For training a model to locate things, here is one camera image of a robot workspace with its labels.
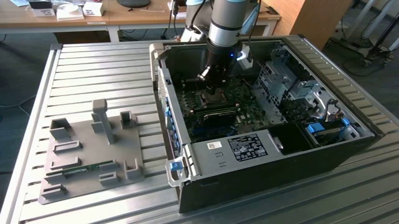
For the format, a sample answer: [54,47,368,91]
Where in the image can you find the wooden cabinet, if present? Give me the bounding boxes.
[288,0,355,51]

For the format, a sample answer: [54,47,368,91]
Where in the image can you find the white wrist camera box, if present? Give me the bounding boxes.
[237,44,253,70]

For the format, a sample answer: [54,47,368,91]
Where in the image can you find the blue disk carrier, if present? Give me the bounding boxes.
[305,123,327,135]

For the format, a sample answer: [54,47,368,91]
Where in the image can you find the white sign box black top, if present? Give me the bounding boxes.
[28,0,57,18]

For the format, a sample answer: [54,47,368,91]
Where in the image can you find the black graphics card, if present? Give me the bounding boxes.
[201,111,237,128]

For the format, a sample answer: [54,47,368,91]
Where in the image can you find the green RAM stick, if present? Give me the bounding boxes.
[60,163,113,176]

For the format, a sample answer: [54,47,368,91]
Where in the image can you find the wooden desk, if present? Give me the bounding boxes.
[0,0,281,44]

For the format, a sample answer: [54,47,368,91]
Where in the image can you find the grey parts rack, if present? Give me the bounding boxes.
[37,98,146,205]

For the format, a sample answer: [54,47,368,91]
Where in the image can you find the black open PC case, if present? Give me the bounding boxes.
[148,34,392,215]

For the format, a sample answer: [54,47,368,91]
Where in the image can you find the metal CPU socket cover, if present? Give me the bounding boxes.
[200,90,228,105]

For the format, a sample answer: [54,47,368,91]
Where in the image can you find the dark round object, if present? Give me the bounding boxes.
[117,0,152,7]

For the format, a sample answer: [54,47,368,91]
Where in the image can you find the silver metal drive cage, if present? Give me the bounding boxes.
[252,44,332,126]

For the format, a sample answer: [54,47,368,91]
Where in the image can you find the white legged equipment stand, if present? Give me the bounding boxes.
[327,0,399,63]

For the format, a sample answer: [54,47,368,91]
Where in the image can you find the green motherboard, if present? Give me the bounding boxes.
[173,76,283,143]

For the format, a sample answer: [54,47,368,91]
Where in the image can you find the blue card retention clips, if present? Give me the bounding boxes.
[164,99,181,152]

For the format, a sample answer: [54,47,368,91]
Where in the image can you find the small cardboard box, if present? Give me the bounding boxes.
[168,0,188,19]

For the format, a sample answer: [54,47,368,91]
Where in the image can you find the black wire bundle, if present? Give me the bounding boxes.
[323,98,347,122]

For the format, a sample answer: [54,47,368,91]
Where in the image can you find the CPU socket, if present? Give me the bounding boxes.
[198,88,233,106]

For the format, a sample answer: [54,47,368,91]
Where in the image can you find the white round-topped model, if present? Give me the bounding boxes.
[56,4,85,22]

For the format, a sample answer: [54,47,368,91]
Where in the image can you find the black rating label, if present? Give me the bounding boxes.
[226,133,268,162]

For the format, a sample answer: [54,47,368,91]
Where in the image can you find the silver power supply unit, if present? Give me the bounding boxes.
[186,129,284,177]

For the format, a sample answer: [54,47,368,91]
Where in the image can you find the white labelled box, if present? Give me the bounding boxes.
[81,2,104,17]

